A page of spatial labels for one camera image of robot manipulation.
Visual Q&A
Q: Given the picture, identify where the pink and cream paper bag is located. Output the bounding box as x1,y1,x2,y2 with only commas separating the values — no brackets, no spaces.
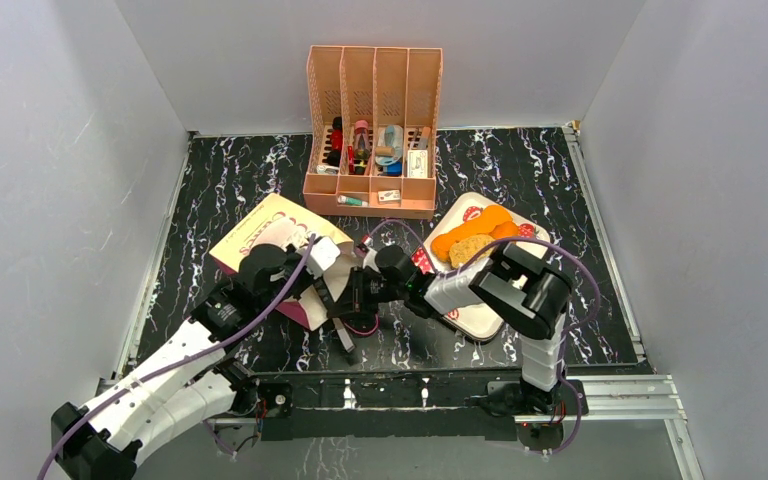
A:
192,194,376,340

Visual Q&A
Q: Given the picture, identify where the brown bread slice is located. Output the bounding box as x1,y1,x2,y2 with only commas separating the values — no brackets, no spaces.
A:
449,234,494,269

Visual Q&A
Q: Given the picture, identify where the long twisted orange bread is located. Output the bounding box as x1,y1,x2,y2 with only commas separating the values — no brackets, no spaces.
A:
430,205,512,262

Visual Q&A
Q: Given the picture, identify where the orange baguette bread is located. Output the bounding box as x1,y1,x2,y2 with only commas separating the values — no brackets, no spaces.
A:
490,221,519,239

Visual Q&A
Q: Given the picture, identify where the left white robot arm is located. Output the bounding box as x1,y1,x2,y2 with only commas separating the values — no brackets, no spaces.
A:
37,236,322,479

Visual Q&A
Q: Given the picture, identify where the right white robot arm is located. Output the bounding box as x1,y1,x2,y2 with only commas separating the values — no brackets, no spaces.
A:
317,241,572,416

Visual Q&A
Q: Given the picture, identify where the white strawberry tray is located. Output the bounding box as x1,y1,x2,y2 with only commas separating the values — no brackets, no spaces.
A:
412,192,550,341

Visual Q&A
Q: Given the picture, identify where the small white card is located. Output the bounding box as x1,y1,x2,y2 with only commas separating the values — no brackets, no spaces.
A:
378,190,401,203

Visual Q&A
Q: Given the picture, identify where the green tube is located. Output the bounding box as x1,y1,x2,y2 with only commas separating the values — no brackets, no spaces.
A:
337,195,369,207

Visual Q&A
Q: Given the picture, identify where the white small box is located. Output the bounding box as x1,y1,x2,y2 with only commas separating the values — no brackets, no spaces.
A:
405,149,430,178

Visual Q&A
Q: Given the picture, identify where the red black bottle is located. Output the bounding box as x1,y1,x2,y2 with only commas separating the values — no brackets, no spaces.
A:
325,116,343,167

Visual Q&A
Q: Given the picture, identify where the pink capped bottle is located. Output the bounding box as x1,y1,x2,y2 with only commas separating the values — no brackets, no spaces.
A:
350,119,371,175

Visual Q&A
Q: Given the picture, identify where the pink desk organizer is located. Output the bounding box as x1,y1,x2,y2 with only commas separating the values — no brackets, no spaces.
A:
303,45,444,220

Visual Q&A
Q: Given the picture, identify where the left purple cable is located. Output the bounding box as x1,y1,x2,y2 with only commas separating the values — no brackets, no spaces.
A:
36,236,319,480

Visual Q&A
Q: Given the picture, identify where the purple cable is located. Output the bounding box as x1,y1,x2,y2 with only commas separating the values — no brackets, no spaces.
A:
357,218,603,457
36,236,319,480

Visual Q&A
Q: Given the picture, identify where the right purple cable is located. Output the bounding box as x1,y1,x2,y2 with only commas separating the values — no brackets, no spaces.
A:
357,218,603,457

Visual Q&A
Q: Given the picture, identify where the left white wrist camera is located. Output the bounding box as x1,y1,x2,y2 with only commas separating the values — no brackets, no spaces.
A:
303,237,342,278

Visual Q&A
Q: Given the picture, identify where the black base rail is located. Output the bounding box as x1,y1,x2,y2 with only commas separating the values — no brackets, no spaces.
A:
251,367,587,444

